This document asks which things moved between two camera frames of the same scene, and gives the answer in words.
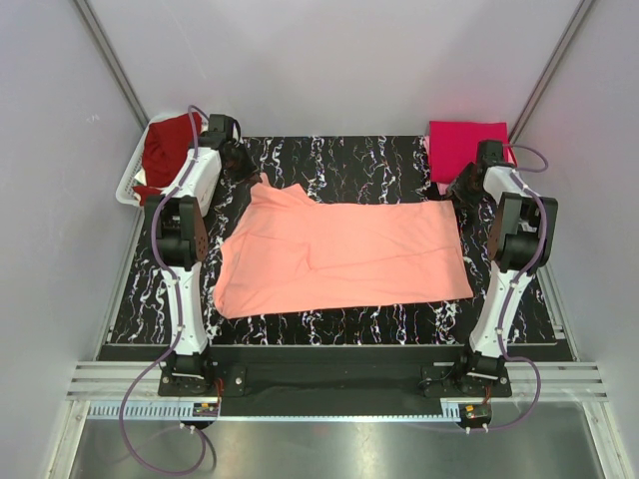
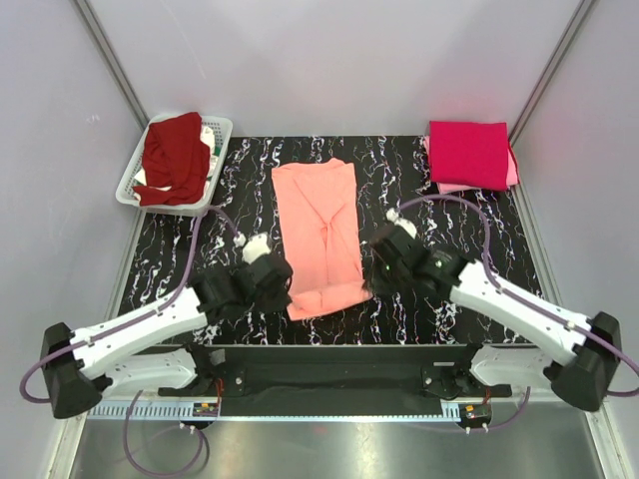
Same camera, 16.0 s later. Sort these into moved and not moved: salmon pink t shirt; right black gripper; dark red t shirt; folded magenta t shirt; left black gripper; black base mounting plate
Moved: salmon pink t shirt; left black gripper; right black gripper
Not moved: black base mounting plate; folded magenta t shirt; dark red t shirt
